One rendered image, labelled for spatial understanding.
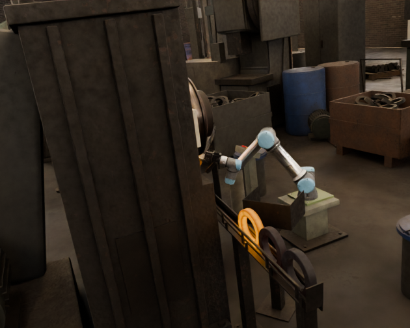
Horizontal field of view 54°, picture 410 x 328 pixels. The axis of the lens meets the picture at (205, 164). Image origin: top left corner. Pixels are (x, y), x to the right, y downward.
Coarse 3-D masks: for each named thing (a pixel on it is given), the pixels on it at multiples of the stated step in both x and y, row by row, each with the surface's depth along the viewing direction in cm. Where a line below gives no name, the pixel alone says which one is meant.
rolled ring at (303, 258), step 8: (296, 248) 154; (288, 256) 155; (296, 256) 150; (304, 256) 149; (288, 264) 159; (304, 264) 146; (288, 272) 159; (304, 272) 147; (312, 272) 146; (288, 280) 160; (296, 280) 158; (312, 280) 145; (304, 288) 150; (304, 296) 151
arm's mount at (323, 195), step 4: (316, 188) 315; (296, 192) 313; (320, 192) 307; (324, 192) 306; (288, 196) 310; (292, 196) 307; (296, 196) 306; (320, 196) 300; (324, 196) 299; (328, 196) 298; (332, 196) 298; (308, 200) 295; (312, 200) 294; (316, 200) 294; (320, 200) 295; (308, 204) 291
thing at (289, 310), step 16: (256, 192) 226; (256, 208) 210; (272, 208) 205; (288, 208) 200; (304, 208) 217; (272, 224) 208; (288, 224) 203; (272, 288) 232; (272, 304) 236; (288, 304) 238; (288, 320) 225
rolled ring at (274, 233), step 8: (264, 232) 170; (272, 232) 165; (264, 240) 175; (272, 240) 165; (280, 240) 162; (264, 248) 175; (280, 248) 161; (264, 256) 176; (272, 256) 174; (280, 256) 161; (272, 264) 170; (280, 264) 163
